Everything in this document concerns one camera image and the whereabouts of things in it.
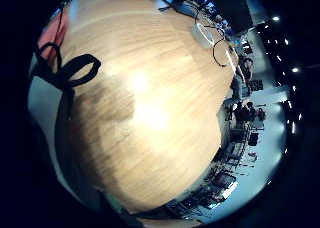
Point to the red cloth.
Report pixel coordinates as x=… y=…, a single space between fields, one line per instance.
x=50 y=34

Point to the dark laptop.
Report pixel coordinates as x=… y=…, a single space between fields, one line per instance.
x=180 y=3

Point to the large black screen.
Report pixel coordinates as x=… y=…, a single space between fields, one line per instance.
x=230 y=6

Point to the cluttered work desk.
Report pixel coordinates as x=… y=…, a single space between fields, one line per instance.
x=245 y=116

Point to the black computer monitor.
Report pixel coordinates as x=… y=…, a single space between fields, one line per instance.
x=224 y=180

